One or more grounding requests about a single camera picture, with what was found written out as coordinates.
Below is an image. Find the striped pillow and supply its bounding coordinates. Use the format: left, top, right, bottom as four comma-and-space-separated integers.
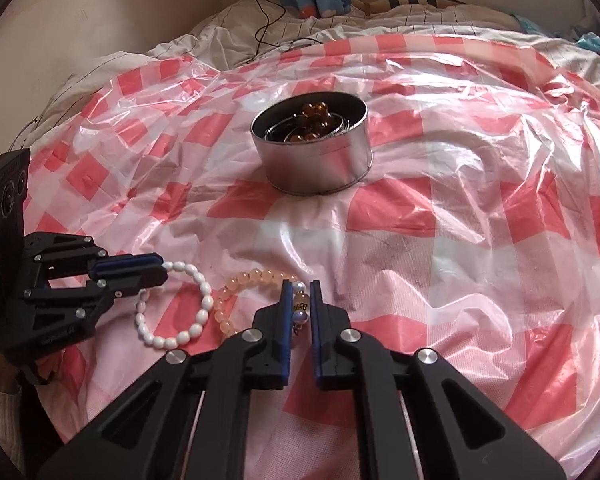
352, 0, 466, 15

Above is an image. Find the peach bead bracelet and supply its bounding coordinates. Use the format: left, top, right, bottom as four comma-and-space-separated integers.
214, 268, 312, 343

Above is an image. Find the round metal tin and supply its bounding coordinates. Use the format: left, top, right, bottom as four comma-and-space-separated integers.
250, 92, 375, 196

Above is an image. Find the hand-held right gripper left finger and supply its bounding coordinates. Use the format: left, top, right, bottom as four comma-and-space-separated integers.
37, 280, 293, 480

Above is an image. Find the black cable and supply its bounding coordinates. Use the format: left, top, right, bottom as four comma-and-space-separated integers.
237, 0, 321, 56

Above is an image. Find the red checkered plastic sheet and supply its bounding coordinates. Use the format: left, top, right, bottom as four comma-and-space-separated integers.
27, 35, 600, 480

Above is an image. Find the white oval bead bracelet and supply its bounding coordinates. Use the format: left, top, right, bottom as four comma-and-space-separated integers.
134, 260, 213, 352

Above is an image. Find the amber bead bracelet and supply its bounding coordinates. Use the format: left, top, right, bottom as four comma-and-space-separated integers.
282, 101, 333, 143

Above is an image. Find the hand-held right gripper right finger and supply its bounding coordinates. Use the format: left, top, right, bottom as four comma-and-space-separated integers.
309, 280, 567, 480

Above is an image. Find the white bed sheet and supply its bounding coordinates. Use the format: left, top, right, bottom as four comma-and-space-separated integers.
30, 0, 600, 126

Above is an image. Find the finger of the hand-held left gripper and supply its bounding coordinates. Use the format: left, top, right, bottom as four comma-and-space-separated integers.
22, 267, 170, 328
22, 232, 163, 291

